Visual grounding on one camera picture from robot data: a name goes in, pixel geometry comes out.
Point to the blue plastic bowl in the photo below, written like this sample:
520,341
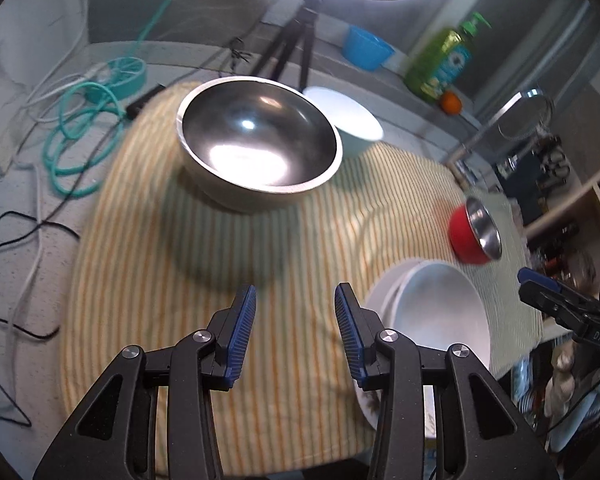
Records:
365,50

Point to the orange fruit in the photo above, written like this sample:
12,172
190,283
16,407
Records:
451,102

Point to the green dish soap bottle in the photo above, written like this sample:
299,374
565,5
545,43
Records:
435,65

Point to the white floral ceramic bowl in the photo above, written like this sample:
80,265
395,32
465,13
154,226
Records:
440,310

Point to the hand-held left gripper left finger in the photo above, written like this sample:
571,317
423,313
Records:
240,330

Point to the chrome kitchen faucet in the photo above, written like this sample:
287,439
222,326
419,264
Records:
485,130

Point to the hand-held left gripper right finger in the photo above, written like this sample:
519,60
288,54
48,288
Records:
347,330

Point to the black tripod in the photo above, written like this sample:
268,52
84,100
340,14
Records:
292,35

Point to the white and teal ceramic bowl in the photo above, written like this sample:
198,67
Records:
355,120

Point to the person's right hand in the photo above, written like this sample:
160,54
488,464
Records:
560,385

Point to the yellow striped cloth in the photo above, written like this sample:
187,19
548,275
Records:
180,260

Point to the wooden shelf unit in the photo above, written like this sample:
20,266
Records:
570,205

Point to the red steel bowl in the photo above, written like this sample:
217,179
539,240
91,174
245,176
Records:
462,240

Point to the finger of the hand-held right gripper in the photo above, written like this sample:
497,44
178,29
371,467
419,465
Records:
532,276
545,302

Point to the dark knife block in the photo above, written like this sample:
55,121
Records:
525,185

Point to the black scissors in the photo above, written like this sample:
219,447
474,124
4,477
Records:
555,160

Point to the large stainless steel bowl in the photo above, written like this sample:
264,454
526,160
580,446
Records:
250,125

